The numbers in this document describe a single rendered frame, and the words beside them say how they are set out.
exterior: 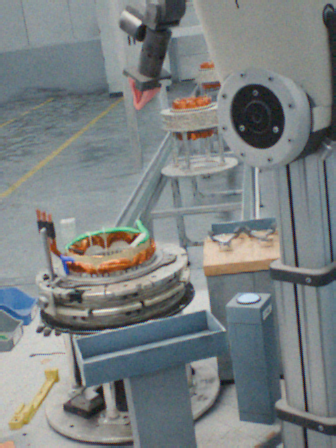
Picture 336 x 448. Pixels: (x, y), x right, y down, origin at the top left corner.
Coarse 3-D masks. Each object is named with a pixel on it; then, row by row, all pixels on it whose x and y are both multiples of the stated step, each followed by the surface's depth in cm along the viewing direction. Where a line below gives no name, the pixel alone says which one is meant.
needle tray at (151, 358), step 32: (160, 320) 137; (192, 320) 139; (96, 352) 135; (128, 352) 126; (160, 352) 127; (192, 352) 129; (224, 352) 130; (96, 384) 126; (128, 384) 131; (160, 384) 130; (160, 416) 131; (192, 416) 133
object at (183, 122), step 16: (192, 112) 365; (208, 112) 367; (176, 128) 370; (192, 128) 366; (208, 144) 395; (176, 160) 391; (192, 160) 403; (208, 160) 395; (224, 160) 380; (176, 176) 373
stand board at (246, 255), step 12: (204, 240) 179; (240, 240) 175; (252, 240) 174; (276, 240) 172; (204, 252) 170; (216, 252) 169; (228, 252) 168; (240, 252) 167; (252, 252) 166; (264, 252) 165; (276, 252) 164; (204, 264) 163; (216, 264) 162; (228, 264) 161; (240, 264) 161; (252, 264) 161; (264, 264) 161
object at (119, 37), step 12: (120, 36) 405; (180, 36) 551; (120, 48) 408; (120, 60) 409; (120, 72) 410; (132, 96) 415; (132, 108) 415; (168, 108) 569; (132, 120) 417; (132, 132) 419; (132, 144) 421
